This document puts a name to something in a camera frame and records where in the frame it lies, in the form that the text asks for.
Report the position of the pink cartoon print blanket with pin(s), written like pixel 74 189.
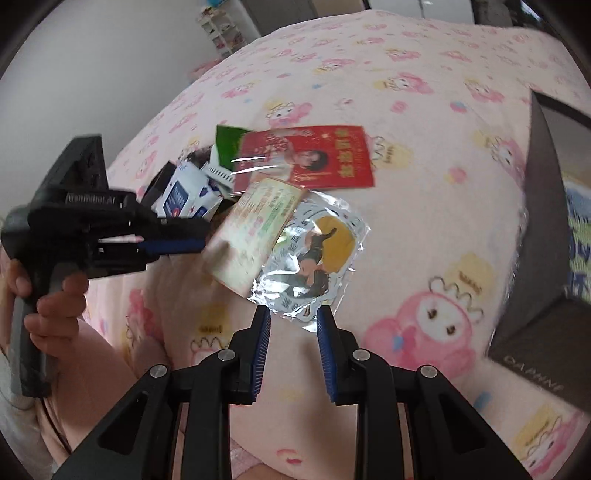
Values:
pixel 446 109

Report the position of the beige printed paper pouch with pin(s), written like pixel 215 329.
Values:
pixel 241 245

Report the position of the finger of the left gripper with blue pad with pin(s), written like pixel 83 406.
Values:
pixel 171 247

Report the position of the cartoon diamond painting kit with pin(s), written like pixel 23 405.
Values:
pixel 579 217

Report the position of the dog sticker plastic bag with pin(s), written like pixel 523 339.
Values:
pixel 312 260

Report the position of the green snack packet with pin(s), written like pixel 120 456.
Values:
pixel 227 142

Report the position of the small white shelf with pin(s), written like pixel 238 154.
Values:
pixel 222 31

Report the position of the black Daphne shoe box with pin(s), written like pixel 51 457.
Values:
pixel 543 333

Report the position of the person's left hand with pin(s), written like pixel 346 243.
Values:
pixel 54 327

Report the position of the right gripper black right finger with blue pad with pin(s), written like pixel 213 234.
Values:
pixel 408 415

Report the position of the red portrait card packet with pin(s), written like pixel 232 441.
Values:
pixel 322 157

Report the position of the white blue tissue pack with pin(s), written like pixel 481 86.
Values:
pixel 188 194

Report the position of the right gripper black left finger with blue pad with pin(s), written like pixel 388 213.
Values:
pixel 175 423

